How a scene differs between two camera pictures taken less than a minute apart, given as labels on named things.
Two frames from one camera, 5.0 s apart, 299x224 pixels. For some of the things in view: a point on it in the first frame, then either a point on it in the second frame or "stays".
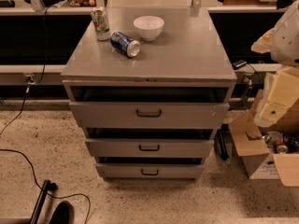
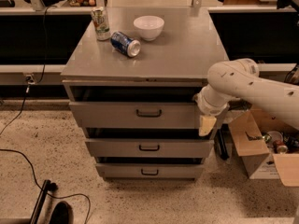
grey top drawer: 149,115 stays
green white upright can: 101,24 stays
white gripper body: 286,44 → 207,108
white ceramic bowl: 149,26 stays
